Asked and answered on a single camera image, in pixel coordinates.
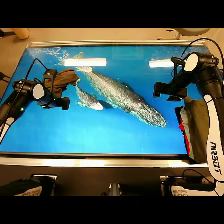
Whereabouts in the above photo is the brown garment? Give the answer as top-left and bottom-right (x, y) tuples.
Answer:
(52, 68), (80, 98)

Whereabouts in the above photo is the white garment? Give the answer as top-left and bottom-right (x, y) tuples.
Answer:
(179, 105), (188, 127)

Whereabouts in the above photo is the black cable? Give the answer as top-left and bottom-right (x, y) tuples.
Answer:
(20, 57), (49, 88)
(180, 36), (224, 73)
(181, 168), (215, 185)

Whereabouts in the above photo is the silver frame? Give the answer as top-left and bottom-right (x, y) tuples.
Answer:
(0, 39), (224, 197)

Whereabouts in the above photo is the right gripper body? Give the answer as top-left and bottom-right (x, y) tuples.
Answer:
(152, 80), (188, 102)

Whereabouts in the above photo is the red garment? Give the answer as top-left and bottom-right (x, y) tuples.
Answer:
(178, 114), (192, 157)

